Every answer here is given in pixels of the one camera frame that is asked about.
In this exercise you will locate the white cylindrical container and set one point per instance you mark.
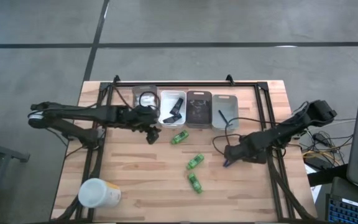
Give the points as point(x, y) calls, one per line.
point(98, 193)

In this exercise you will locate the black power adapter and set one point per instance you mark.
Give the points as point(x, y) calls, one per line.
point(321, 139)

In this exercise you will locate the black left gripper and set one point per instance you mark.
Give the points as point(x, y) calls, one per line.
point(141, 116)

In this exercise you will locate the white storage bin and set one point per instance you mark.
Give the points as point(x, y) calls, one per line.
point(166, 105)

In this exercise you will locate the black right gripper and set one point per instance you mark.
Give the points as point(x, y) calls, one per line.
point(252, 147)

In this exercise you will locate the clear bag of cotton pads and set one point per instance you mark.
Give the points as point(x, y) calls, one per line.
point(148, 99)

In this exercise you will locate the dark toothpaste tube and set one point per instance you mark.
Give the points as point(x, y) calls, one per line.
point(172, 118)
point(176, 105)

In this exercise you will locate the green travel bottle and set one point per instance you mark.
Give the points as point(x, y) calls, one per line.
point(195, 183)
point(180, 137)
point(195, 161)

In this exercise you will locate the dark blue razor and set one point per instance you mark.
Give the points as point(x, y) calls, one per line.
point(227, 163)
point(223, 116)

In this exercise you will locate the black metal table frame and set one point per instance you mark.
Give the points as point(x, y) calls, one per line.
point(185, 84)

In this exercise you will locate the backlit keyboard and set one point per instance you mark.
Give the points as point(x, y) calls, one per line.
point(350, 213)

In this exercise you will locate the dark brown storage bin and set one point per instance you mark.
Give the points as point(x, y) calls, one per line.
point(199, 109)

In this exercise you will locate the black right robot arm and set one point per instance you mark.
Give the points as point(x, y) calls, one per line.
point(291, 127)

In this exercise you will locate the light grey storage bin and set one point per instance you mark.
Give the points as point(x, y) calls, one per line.
point(232, 105)

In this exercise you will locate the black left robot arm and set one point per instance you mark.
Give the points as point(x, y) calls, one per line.
point(79, 115)

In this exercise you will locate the translucent grey storage bin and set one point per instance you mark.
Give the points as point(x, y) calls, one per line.
point(137, 93)

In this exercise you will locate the black desk leg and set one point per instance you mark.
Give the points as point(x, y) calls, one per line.
point(326, 175)

